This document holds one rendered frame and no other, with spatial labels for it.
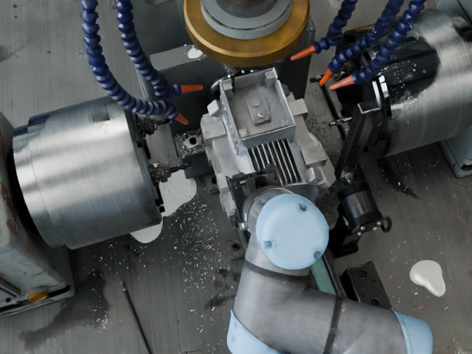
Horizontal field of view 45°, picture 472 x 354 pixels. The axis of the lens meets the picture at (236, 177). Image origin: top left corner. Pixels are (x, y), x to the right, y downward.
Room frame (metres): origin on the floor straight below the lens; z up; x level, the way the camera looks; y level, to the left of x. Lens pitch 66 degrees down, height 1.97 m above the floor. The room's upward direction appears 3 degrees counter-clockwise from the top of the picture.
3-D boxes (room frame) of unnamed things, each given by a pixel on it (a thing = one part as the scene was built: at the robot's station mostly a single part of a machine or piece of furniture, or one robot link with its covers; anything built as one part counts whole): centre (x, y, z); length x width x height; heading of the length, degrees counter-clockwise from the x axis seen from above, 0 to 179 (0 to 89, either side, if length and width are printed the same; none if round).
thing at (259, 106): (0.50, -0.04, 1.11); 0.12 x 0.11 x 0.07; 14
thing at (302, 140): (0.46, -0.05, 1.02); 0.20 x 0.19 x 0.19; 14
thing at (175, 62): (0.66, 0.00, 0.97); 0.30 x 0.11 x 0.34; 104
